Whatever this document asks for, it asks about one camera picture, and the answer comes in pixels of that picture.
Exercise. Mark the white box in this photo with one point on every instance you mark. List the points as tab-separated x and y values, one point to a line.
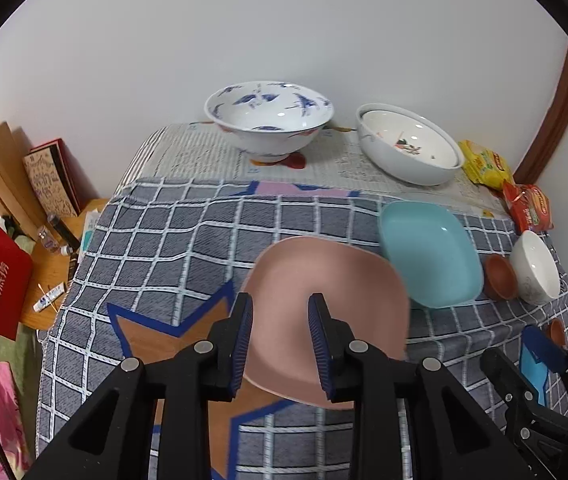
91	230

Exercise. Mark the wooden side table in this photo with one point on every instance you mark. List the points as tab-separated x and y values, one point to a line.
39	270

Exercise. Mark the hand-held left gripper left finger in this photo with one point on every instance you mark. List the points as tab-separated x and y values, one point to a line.
241	345

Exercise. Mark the white tube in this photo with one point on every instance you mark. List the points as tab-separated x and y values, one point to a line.
51	296

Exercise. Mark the small white bowl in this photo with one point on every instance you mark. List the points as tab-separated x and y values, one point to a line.
534	265

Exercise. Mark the newspaper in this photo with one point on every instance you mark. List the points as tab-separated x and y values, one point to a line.
199	155

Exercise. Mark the grey checked blanket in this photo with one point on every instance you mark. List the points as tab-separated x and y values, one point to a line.
164	240

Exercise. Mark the small clear bottle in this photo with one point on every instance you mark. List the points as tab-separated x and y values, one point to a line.
48	239

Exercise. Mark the floral white bowl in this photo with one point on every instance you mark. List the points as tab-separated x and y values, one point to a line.
414	135

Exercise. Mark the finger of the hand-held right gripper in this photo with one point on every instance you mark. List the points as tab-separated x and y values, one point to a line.
509	375
544	347

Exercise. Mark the small brown dish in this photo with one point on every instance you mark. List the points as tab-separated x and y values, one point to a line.
556	332
499	275

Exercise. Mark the pink plate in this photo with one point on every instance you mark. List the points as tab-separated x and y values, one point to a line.
284	280

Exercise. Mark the patterned notebook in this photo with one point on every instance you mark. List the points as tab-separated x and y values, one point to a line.
49	180

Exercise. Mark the teal plate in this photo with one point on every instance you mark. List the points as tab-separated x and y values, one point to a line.
429	255

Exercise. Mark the red book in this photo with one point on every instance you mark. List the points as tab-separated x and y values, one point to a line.
75	170

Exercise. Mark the yellow chip bag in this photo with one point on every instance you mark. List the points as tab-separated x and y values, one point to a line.
486	165

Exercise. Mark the blue patterned white bowl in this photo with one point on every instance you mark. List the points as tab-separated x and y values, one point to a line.
269	125

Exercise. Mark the large white bowl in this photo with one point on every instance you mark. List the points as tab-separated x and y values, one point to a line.
394	167

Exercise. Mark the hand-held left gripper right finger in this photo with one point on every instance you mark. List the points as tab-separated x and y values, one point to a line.
318	345

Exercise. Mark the red chip bag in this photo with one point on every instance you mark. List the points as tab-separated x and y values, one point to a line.
529	207

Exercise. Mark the brown door frame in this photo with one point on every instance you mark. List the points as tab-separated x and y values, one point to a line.
559	110

